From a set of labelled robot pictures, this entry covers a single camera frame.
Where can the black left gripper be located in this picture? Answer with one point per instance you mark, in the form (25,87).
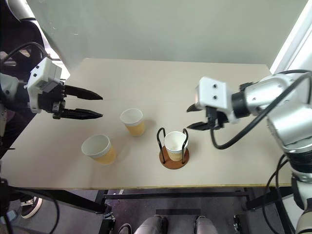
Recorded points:
(52,101)

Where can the grey rounded shape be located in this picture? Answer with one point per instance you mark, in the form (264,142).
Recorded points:
(151,225)
(207,225)

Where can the black slanted stand beam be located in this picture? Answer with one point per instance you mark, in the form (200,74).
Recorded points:
(73,198)

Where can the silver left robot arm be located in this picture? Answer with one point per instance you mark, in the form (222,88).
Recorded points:
(9,85)

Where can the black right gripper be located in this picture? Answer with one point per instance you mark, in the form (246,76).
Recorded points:
(215,118)

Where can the black and white sneaker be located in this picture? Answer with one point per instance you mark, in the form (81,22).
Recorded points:
(30,208)

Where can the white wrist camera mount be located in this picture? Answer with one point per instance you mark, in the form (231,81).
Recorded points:
(45,73)
(214,93)

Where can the yellow ribbed paper cup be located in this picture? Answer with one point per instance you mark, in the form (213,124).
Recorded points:
(97,148)
(132,122)
(174,143)

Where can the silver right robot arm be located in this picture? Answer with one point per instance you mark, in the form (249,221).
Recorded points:
(287,131)

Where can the black metal table frame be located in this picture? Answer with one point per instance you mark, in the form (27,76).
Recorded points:
(170,195)

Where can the white and black machine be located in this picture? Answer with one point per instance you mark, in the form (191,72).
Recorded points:
(17,9)

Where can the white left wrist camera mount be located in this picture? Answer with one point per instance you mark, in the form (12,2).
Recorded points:
(45,73)

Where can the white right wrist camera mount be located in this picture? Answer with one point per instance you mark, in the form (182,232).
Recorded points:
(214,93)

